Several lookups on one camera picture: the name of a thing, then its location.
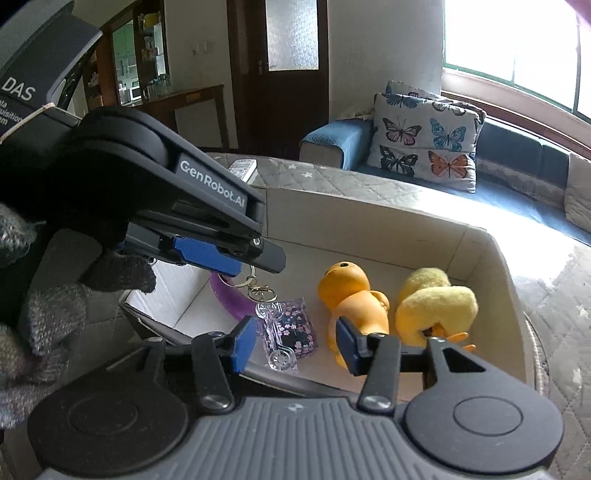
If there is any yellow plush duck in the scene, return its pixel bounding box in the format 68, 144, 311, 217
394, 267, 478, 354

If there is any person's left hand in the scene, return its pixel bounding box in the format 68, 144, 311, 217
0, 203, 158, 430

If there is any grey cardboard box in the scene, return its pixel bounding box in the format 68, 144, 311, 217
117, 185, 532, 404

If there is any floral keychain pouch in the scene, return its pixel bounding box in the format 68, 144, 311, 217
245, 263, 319, 372

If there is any glass display cabinet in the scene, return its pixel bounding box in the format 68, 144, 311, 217
83, 0, 169, 112

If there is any orange rubber pig toy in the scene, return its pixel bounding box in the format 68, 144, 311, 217
318, 261, 391, 367

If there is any small butterfly print pillow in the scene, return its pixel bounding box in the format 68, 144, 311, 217
385, 79, 444, 100

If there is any white sofa cushion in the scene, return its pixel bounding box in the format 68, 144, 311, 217
564, 152, 591, 234

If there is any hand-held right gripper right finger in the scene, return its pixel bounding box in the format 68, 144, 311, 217
335, 318, 502, 412

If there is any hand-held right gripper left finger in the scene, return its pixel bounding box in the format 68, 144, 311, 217
108, 316, 258, 415

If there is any purple translucent strap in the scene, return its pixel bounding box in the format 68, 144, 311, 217
210, 272, 252, 324

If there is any blue sofa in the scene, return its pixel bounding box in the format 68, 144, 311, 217
300, 115, 591, 241

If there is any dark wooden door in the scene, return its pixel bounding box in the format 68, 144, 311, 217
240, 0, 331, 153

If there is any grey star quilted tablecloth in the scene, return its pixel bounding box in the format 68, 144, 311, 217
28, 152, 591, 480

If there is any window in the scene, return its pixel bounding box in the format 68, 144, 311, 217
441, 0, 591, 121

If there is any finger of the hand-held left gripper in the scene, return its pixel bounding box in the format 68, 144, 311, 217
122, 222, 243, 278
139, 134, 288, 274

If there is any large butterfly print pillow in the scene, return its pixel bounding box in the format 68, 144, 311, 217
372, 92, 485, 193

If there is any wooden sideboard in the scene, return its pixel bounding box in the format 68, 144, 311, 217
134, 84, 232, 151

